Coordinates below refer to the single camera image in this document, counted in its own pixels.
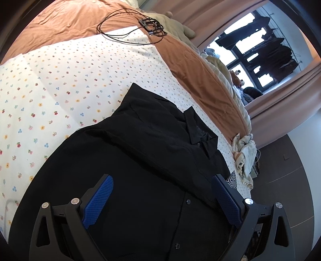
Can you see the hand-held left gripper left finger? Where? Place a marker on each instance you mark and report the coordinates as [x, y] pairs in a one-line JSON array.
[[97, 198]]

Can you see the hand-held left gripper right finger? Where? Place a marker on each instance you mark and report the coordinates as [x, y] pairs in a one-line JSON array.
[[225, 200]]

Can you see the black button shirt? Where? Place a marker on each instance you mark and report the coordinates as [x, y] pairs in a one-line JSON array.
[[140, 155]]

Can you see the hanging dark clothes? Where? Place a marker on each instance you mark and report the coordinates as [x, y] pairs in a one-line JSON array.
[[286, 52]]

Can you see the black white patterned cloth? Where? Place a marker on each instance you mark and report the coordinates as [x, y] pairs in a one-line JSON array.
[[232, 181]]

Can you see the crumpled cream cloth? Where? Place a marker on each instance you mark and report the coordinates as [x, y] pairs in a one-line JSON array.
[[247, 150]]

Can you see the dark cloth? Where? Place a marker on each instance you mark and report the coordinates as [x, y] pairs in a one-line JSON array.
[[253, 92]]

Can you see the pink curtain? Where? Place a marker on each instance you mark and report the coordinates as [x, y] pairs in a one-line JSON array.
[[213, 20], [283, 100]]

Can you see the brown plush toy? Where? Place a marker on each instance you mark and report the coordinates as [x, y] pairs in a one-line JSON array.
[[237, 79]]

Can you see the floral white bed sheet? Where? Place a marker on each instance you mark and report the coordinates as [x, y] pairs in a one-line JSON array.
[[75, 75]]

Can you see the window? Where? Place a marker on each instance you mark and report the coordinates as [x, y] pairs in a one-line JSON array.
[[245, 47]]

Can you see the small black metal device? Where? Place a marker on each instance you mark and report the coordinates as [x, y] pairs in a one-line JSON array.
[[151, 25]]

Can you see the orange-brown blanket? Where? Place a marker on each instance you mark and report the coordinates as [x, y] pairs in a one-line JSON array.
[[62, 20]]

